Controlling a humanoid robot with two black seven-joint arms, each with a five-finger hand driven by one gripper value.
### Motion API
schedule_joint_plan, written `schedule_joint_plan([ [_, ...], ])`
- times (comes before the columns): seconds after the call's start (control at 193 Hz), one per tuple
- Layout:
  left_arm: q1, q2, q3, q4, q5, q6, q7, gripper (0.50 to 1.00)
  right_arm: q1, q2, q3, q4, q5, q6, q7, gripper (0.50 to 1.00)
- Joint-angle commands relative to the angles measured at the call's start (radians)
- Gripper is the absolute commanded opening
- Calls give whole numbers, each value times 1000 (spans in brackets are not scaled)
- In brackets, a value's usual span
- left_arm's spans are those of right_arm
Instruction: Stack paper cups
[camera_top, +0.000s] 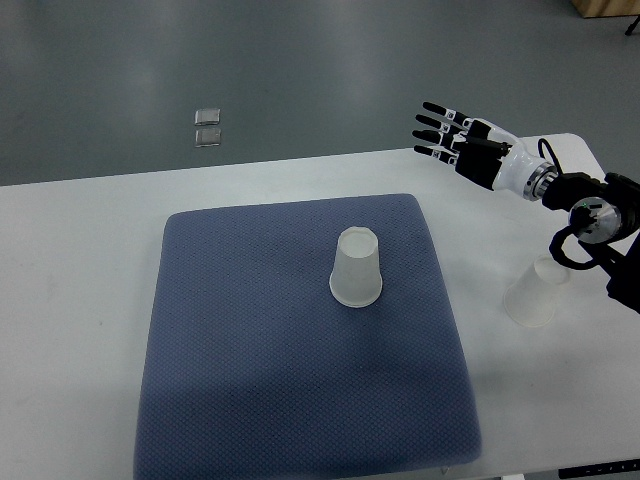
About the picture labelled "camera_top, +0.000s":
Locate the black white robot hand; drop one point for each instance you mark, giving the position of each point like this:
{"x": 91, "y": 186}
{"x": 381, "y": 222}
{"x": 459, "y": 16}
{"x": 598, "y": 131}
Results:
{"x": 487, "y": 155}

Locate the white paper cup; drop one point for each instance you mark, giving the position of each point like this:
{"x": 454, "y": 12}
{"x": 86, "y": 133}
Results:
{"x": 355, "y": 280}
{"x": 531, "y": 301}

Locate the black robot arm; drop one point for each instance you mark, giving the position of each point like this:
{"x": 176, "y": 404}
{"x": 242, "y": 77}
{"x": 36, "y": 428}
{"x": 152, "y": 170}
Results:
{"x": 600, "y": 212}

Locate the white paper cup on mat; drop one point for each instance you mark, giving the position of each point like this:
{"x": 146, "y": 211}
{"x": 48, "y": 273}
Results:
{"x": 355, "y": 280}

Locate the wooden box corner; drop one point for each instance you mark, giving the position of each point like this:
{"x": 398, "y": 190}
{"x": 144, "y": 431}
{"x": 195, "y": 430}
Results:
{"x": 606, "y": 8}

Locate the black tripod leg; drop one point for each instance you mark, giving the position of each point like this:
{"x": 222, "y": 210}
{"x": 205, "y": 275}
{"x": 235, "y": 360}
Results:
{"x": 631, "y": 28}

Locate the upper metal floor plate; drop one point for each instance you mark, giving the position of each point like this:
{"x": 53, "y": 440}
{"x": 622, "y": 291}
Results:
{"x": 207, "y": 116}

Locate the metal floor plate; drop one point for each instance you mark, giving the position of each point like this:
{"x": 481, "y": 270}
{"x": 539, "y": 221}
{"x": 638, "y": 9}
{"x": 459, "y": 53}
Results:
{"x": 207, "y": 137}
{"x": 207, "y": 116}

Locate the lower metal floor plate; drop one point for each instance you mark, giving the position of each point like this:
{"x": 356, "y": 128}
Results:
{"x": 207, "y": 137}

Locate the blue textured cushion mat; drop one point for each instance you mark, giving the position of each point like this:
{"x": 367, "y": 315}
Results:
{"x": 254, "y": 371}

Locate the black table control panel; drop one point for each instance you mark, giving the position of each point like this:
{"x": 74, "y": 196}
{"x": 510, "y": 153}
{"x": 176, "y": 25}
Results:
{"x": 609, "y": 468}

